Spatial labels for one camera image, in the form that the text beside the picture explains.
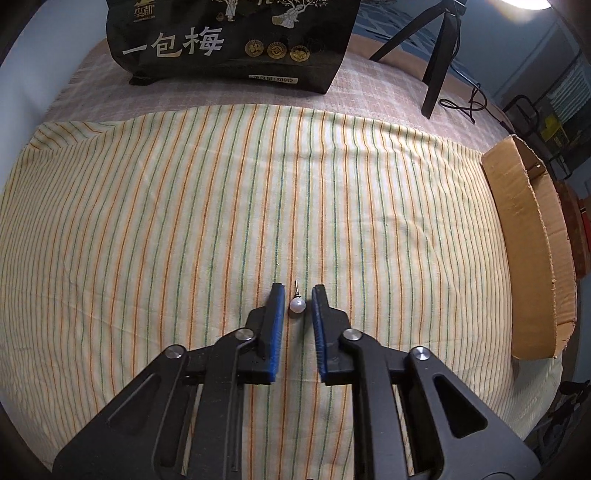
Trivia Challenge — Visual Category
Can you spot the blue patterned bed sheet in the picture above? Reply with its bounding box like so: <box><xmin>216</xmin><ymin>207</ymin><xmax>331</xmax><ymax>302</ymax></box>
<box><xmin>353</xmin><ymin>0</ymin><xmax>443</xmax><ymax>60</ymax></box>

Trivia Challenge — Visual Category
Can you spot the pink checked blanket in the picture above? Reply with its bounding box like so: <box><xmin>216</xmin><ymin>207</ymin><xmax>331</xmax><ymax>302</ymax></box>
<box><xmin>44</xmin><ymin>36</ymin><xmax>508</xmax><ymax>152</ymax></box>

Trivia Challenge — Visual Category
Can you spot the striped yellow cloth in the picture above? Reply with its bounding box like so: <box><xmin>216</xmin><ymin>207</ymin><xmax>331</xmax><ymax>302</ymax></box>
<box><xmin>1</xmin><ymin>105</ymin><xmax>562</xmax><ymax>466</ymax></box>

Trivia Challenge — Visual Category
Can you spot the black snack bag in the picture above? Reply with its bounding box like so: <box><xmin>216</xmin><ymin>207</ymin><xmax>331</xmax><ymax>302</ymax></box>
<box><xmin>106</xmin><ymin>0</ymin><xmax>360</xmax><ymax>94</ymax></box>

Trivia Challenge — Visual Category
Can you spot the cardboard box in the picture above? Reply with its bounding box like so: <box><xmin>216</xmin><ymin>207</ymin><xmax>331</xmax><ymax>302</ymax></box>
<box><xmin>482</xmin><ymin>135</ymin><xmax>578</xmax><ymax>361</ymax></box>

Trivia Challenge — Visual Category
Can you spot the black cable with switch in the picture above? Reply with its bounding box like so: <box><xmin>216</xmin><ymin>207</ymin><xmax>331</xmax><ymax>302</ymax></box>
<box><xmin>438</xmin><ymin>82</ymin><xmax>509</xmax><ymax>130</ymax></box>

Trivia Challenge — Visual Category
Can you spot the yellow box on rack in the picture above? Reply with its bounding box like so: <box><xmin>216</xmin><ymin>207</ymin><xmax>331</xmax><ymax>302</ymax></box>
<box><xmin>541</xmin><ymin>113</ymin><xmax>569</xmax><ymax>147</ymax></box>

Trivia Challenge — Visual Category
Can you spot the single pearl earring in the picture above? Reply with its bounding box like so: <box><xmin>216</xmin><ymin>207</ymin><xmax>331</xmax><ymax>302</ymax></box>
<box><xmin>288</xmin><ymin>280</ymin><xmax>307</xmax><ymax>316</ymax></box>

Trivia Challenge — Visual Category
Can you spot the ring light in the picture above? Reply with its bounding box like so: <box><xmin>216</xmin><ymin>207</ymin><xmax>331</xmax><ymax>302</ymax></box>
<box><xmin>501</xmin><ymin>0</ymin><xmax>551</xmax><ymax>11</ymax></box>

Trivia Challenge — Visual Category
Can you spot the black metal rack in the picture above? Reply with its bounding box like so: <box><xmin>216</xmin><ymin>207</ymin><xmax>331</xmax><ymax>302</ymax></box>
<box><xmin>502</xmin><ymin>94</ymin><xmax>580</xmax><ymax>180</ymax></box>

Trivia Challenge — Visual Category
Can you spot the black tripod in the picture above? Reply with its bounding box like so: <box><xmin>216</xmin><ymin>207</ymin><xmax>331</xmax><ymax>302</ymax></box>
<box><xmin>370</xmin><ymin>0</ymin><xmax>466</xmax><ymax>119</ymax></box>

